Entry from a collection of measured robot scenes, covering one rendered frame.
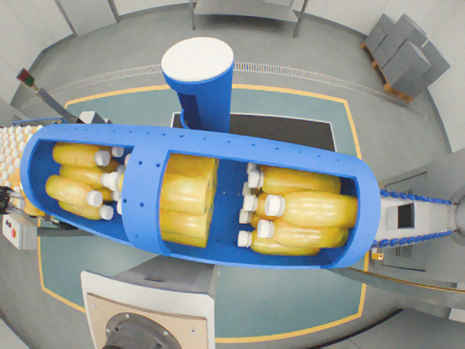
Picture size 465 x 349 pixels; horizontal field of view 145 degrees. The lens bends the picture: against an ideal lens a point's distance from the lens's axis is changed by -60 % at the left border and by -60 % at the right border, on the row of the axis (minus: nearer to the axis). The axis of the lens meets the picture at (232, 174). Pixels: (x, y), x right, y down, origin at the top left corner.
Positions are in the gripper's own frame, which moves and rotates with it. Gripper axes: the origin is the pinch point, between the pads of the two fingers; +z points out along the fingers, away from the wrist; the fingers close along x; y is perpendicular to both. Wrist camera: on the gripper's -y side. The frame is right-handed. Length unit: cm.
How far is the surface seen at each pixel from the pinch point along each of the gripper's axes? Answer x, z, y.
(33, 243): -15.2, 8.0, 1.5
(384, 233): 11, 18, 143
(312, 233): 11, -4, 95
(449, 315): -185, 99, 559
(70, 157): 19.6, -4.7, 33.6
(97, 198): 11.2, -0.6, 44.3
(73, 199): 9.3, -3.4, 38.2
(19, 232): -10.7, 0.3, 1.4
